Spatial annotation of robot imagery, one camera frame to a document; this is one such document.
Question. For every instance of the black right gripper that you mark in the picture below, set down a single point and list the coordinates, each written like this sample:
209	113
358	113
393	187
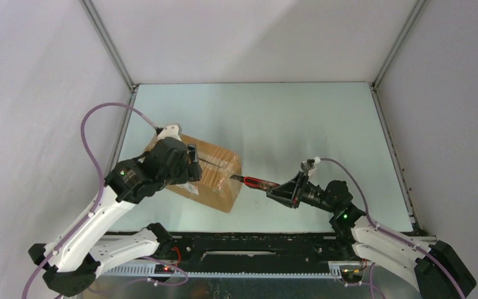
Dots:
287	194

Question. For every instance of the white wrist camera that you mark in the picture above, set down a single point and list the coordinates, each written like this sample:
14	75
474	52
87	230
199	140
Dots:
170	131
309	166

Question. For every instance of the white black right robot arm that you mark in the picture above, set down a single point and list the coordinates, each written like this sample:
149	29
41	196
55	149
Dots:
433	269

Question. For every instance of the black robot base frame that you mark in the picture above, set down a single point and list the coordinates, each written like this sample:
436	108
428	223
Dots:
260	255

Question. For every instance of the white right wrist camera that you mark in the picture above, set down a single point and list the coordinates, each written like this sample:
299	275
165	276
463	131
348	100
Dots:
309	166

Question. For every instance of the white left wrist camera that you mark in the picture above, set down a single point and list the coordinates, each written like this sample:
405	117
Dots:
170	131

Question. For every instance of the red black utility knife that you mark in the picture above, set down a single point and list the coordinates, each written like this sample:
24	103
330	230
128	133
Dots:
255	183

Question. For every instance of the brown cardboard express box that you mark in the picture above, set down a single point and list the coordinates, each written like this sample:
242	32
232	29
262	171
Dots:
216	189

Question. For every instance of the aluminium left corner post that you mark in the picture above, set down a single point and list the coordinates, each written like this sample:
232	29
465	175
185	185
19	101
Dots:
108	43

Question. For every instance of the aluminium right corner post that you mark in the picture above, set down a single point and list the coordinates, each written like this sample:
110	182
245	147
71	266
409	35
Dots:
400	39

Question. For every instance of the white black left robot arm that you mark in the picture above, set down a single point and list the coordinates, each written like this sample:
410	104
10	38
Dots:
76	259

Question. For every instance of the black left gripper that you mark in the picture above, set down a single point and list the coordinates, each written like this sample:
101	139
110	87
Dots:
191	172

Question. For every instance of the aluminium corner post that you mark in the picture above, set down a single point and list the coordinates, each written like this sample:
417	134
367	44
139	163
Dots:
400	39
108	43

